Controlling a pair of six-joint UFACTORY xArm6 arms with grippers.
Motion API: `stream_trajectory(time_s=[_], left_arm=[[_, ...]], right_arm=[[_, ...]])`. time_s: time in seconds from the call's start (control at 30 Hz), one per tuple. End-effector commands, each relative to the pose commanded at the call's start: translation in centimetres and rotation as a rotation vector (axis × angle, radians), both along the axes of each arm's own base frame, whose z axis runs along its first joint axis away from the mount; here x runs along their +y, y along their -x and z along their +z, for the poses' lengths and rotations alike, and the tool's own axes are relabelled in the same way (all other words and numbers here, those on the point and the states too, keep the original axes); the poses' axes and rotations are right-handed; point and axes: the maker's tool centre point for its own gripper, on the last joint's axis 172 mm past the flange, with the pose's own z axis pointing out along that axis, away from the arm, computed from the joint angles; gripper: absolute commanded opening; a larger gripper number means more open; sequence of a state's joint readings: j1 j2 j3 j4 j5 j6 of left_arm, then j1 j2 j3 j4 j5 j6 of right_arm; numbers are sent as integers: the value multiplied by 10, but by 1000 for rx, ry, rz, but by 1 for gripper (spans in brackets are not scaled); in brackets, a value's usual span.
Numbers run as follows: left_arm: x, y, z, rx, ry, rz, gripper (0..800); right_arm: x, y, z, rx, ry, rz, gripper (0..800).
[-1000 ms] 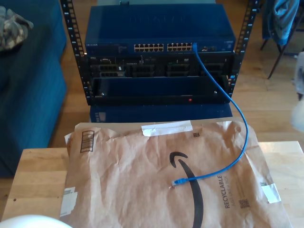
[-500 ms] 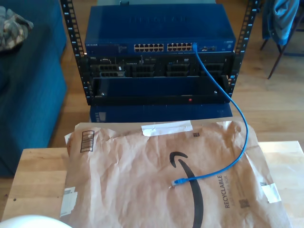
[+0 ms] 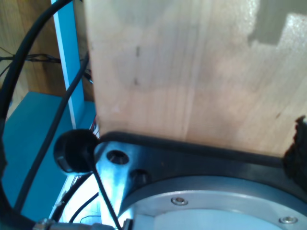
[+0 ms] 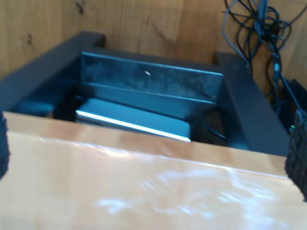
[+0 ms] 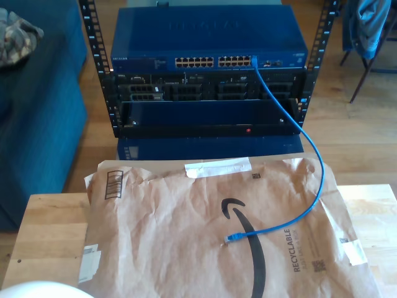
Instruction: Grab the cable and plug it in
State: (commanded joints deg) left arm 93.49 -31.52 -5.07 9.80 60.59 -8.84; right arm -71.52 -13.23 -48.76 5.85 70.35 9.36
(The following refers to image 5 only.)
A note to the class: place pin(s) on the blue chassis under rack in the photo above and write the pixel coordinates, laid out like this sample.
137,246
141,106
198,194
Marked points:
201,149

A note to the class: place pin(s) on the black rack server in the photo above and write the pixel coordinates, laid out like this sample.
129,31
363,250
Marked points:
186,90

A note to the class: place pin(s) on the brown paper mailer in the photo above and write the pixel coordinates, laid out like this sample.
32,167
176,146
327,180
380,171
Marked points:
170,232

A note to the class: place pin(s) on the blue sofa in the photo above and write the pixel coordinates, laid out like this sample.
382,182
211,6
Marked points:
37,124

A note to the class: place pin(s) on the dark metal chair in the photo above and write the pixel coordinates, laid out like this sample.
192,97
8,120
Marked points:
359,85

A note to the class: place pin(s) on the camouflage cloth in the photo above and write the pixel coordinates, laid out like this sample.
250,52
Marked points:
18,40

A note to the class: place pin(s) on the grey blue jacket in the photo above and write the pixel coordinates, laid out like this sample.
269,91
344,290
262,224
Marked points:
369,25

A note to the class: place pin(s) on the blue network switch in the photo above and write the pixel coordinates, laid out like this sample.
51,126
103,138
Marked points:
201,31

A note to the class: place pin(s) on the black rack frame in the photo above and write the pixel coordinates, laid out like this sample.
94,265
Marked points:
96,40

